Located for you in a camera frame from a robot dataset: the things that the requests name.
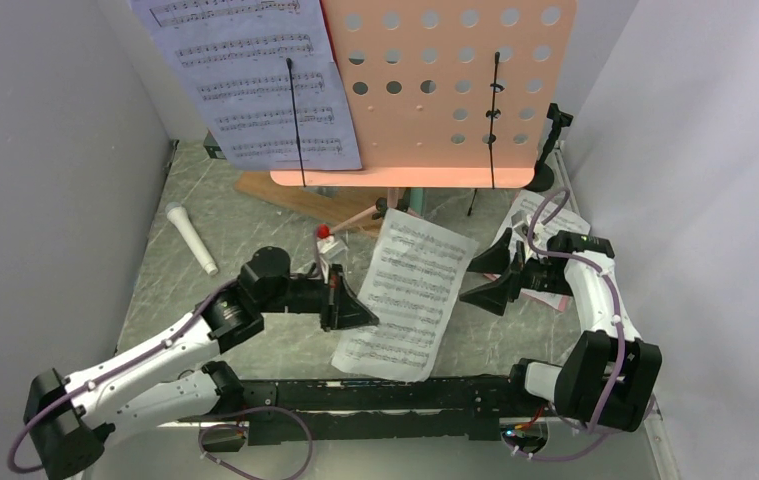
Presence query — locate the wooden board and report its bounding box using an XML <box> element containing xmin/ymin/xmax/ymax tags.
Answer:
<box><xmin>234</xmin><ymin>172</ymin><xmax>388</xmax><ymax>227</ymax></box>

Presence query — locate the black tripod mic stand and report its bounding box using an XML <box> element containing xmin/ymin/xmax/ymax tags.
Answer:
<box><xmin>466</xmin><ymin>188</ymin><xmax>479</xmax><ymax>216</ymax></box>

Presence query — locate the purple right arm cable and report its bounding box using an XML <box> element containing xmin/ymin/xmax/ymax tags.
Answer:
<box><xmin>503</xmin><ymin>187</ymin><xmax>656</xmax><ymax>464</ymax></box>

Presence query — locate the black round-base mic stand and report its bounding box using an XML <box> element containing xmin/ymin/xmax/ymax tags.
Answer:
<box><xmin>524</xmin><ymin>103</ymin><xmax>574</xmax><ymax>193</ymax></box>

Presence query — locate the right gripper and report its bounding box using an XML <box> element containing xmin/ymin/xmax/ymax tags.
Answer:
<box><xmin>460</xmin><ymin>228</ymin><xmax>574</xmax><ymax>316</ymax></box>

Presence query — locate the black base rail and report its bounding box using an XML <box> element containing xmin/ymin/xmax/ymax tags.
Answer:
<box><xmin>193</xmin><ymin>374</ymin><xmax>541</xmax><ymax>446</ymax></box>

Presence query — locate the pink sheet music page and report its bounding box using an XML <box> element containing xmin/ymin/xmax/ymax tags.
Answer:
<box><xmin>521</xmin><ymin>289</ymin><xmax>571</xmax><ymax>312</ymax></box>

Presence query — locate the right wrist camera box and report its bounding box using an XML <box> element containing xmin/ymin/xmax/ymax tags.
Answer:
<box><xmin>511</xmin><ymin>211</ymin><xmax>537</xmax><ymax>246</ymax></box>

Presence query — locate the pink music stand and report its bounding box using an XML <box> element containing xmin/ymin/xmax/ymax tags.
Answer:
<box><xmin>272</xmin><ymin>0</ymin><xmax>577</xmax><ymax>207</ymax></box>

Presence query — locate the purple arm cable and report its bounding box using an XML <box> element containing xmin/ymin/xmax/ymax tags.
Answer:
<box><xmin>7</xmin><ymin>235</ymin><xmax>334</xmax><ymax>480</ymax></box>
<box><xmin>503</xmin><ymin>187</ymin><xmax>656</xmax><ymax>464</ymax></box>

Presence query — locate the lavender sheet music page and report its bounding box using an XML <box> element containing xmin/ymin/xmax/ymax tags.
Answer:
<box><xmin>129</xmin><ymin>0</ymin><xmax>362</xmax><ymax>171</ymax></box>

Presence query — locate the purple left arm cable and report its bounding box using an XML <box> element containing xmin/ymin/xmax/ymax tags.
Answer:
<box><xmin>7</xmin><ymin>235</ymin><xmax>334</xmax><ymax>480</ymax></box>

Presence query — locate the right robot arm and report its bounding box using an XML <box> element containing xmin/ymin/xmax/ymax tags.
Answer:
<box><xmin>458</xmin><ymin>229</ymin><xmax>662</xmax><ymax>432</ymax></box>

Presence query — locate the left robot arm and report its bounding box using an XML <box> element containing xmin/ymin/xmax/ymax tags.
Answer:
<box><xmin>7</xmin><ymin>246</ymin><xmax>379</xmax><ymax>479</ymax></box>

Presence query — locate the white microphone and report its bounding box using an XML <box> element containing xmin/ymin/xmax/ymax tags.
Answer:
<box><xmin>165</xmin><ymin>202</ymin><xmax>219</xmax><ymax>276</ymax></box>

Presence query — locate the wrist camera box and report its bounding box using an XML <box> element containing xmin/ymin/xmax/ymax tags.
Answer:
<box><xmin>511</xmin><ymin>211</ymin><xmax>537</xmax><ymax>246</ymax></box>
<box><xmin>315</xmin><ymin>224</ymin><xmax>348</xmax><ymax>275</ymax></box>

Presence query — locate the dark rack audio unit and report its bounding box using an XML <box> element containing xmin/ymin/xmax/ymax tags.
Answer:
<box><xmin>203</xmin><ymin>132</ymin><xmax>226</xmax><ymax>160</ymax></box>

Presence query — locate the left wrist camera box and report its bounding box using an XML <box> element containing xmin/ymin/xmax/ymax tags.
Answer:
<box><xmin>315</xmin><ymin>224</ymin><xmax>348</xmax><ymax>275</ymax></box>

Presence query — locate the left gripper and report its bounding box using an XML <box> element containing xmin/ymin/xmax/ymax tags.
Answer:
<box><xmin>259</xmin><ymin>262</ymin><xmax>378</xmax><ymax>331</ymax></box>

